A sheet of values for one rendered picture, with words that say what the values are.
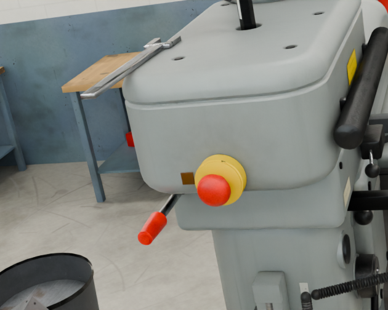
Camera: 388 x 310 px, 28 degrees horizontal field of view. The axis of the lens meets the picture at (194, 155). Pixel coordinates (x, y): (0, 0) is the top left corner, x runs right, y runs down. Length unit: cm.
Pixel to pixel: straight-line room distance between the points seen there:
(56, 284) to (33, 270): 12
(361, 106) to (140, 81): 27
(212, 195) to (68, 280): 264
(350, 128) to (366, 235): 42
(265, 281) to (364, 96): 30
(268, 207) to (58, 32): 512
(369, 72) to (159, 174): 33
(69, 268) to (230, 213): 246
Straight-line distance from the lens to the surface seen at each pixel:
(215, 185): 89
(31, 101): 641
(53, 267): 352
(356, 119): 93
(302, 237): 110
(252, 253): 113
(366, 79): 107
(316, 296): 101
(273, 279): 112
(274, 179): 92
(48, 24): 611
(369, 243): 132
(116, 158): 560
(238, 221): 107
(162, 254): 461
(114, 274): 453
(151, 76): 93
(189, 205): 108
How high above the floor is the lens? 212
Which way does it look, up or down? 21 degrees down
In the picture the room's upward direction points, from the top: 11 degrees counter-clockwise
